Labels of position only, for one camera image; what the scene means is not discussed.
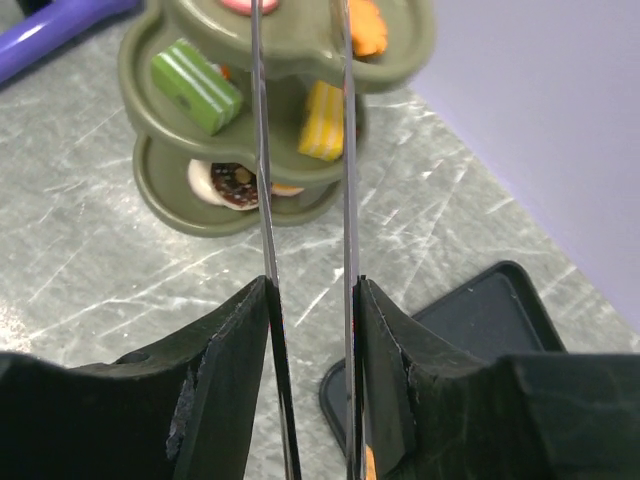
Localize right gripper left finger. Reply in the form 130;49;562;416
1;276;300;479

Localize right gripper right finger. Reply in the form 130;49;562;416
360;280;639;479

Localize chocolate sprinkled donut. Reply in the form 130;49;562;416
211;163;259;211

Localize white cream donut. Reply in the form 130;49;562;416
187;159;223;206

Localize yellow layered cake slice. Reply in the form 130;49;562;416
298;80;344;162

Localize green layered cake slice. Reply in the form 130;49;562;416
151;38;244;136

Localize orange flower cookie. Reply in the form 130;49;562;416
349;0;388;57

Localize pink macaron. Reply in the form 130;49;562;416
220;0;279;16

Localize round orange cracker biscuit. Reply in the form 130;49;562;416
365;445;377;480

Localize metal tongs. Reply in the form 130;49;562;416
251;1;367;479

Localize orange glazed donut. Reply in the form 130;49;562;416
271;184;304;197

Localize black serving tray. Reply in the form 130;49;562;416
319;261;567;463

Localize green three-tier serving stand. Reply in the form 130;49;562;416
118;1;435;237

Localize purple handled tool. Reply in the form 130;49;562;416
1;0;142;84

